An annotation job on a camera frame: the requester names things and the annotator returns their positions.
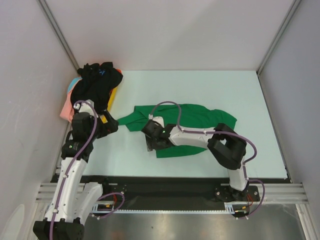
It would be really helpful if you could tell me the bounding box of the green t-shirt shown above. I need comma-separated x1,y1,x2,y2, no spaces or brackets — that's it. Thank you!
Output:
118,103,237,159

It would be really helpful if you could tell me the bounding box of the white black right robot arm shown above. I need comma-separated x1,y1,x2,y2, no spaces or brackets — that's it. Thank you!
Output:
141,117,249,201

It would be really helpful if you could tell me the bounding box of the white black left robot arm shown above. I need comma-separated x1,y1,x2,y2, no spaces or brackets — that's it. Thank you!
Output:
33,99,119,240

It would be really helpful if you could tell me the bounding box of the yellow t-shirt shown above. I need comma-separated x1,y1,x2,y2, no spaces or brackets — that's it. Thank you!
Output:
100,87,118,124

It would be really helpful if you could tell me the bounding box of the pink t-shirt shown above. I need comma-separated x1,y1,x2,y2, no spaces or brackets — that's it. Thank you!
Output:
59,92,75,123

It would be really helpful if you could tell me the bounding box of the black t-shirt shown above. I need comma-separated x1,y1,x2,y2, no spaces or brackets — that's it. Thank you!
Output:
70,62,123,114

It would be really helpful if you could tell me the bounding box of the light blue t-shirt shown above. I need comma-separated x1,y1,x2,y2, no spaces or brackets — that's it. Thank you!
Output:
67,77,82,93

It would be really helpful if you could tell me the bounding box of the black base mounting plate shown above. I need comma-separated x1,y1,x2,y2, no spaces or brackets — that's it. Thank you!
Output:
51,174,293,212

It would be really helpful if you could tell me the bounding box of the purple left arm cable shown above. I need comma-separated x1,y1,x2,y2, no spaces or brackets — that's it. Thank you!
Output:
48,99,126,222

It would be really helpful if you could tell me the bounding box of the white slotted cable duct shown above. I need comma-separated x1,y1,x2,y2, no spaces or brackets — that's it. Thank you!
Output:
92,201,251,215

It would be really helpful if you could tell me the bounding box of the aluminium corner frame post left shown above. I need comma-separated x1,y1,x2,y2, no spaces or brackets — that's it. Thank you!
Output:
36,0,79,71

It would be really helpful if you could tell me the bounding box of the aluminium corner frame post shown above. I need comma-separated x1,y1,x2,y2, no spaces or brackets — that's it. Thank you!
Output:
256,0,303,77
36,0,79,71

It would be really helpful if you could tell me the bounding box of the aluminium front rail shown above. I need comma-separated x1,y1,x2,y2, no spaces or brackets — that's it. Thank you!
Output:
34,182,310,204

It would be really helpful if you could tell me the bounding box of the aluminium corner frame post right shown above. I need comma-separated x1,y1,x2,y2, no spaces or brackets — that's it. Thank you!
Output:
256,0,303,77

